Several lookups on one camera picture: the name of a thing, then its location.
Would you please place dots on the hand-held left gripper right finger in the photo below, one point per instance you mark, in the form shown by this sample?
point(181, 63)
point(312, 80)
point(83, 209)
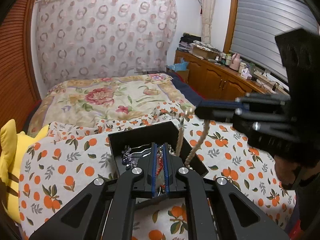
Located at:
point(167, 172)

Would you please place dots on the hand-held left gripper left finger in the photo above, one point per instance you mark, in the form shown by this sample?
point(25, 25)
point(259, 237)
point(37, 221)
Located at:
point(153, 172)

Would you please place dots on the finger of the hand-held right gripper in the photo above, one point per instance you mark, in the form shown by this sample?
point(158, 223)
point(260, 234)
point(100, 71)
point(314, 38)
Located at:
point(225, 103)
point(215, 113)

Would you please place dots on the silver bangle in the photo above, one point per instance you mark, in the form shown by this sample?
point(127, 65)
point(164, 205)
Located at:
point(140, 151)

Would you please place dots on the black cardboard box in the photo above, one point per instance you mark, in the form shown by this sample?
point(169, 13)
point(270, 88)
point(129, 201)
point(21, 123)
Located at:
point(140, 136)

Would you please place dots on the person's right hand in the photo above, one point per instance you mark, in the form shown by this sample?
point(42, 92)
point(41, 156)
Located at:
point(283, 173)

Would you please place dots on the wooden cabinet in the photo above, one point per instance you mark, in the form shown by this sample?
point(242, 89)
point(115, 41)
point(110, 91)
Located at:
point(215, 77)

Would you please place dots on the tissue box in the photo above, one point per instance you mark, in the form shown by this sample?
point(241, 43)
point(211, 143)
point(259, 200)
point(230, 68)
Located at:
point(246, 74)

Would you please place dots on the navy blue bedsheet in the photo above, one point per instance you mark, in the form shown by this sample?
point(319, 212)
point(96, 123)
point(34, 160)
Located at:
point(185, 87)

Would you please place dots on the pink thermos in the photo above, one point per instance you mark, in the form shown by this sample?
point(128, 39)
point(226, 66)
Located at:
point(235, 63)

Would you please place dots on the green bottle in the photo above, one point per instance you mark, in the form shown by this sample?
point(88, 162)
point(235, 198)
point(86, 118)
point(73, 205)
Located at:
point(251, 68)

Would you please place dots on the brown cardboard box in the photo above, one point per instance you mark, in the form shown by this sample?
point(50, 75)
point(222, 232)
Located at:
point(202, 53)

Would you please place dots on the blue plastic bag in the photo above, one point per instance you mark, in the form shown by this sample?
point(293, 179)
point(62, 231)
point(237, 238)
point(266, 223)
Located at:
point(180, 66)

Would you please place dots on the patterned grey cloth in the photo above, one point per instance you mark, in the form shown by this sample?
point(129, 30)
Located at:
point(205, 46)

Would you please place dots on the stack of folded clothes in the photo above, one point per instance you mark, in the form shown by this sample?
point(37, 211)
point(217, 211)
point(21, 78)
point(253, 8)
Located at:
point(186, 41)

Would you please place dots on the grey window blind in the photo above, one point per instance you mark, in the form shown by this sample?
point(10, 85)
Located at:
point(262, 17)

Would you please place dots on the orange fruit print tablecloth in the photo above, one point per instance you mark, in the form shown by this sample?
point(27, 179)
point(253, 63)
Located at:
point(75, 155)

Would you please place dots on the cream side curtain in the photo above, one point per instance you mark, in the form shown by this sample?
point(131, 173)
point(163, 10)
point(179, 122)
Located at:
point(207, 17)

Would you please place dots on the floral blanket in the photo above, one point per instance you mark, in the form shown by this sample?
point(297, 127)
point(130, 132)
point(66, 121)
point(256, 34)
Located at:
point(105, 100)

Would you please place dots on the yellow plush toy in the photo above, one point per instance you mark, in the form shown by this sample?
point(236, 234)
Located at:
point(12, 155)

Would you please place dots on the wooden slatted wardrobe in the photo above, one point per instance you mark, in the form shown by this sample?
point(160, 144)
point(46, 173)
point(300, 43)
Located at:
point(15, 67)

